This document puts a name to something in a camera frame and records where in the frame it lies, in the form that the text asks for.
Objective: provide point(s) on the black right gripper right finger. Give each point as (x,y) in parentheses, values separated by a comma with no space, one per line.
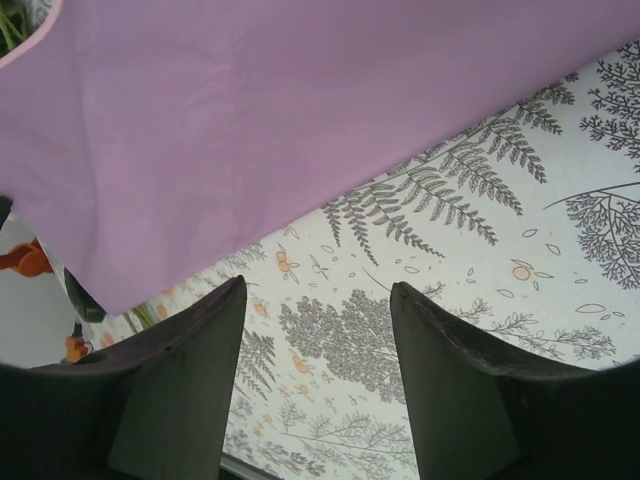
(500,425)

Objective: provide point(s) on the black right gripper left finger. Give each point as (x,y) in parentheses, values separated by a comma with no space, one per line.
(150,400)

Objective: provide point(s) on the pink and purple wrapping paper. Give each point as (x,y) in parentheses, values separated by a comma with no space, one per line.
(250,125)

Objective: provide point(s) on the floral patterned tablecloth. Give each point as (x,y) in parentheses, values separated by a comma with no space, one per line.
(500,250)

